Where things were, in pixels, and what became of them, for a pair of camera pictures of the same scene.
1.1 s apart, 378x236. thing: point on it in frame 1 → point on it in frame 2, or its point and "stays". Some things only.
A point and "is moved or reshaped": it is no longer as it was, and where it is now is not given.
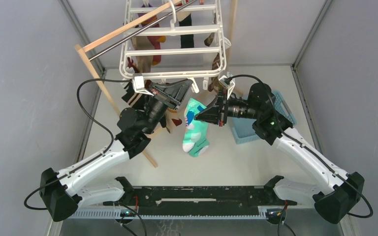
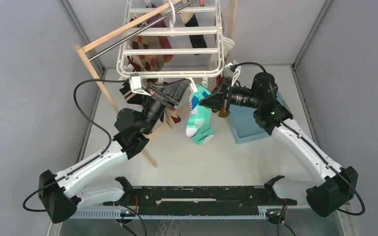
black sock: x=136 y=100 is moved or reshaped
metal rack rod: x=131 y=35 stays
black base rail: x=202 y=201 stays
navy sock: x=187 y=41 → x=196 y=41
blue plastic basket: x=246 y=129 stays
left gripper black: x=170 y=95 stays
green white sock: x=195 y=141 is moved or reshaped
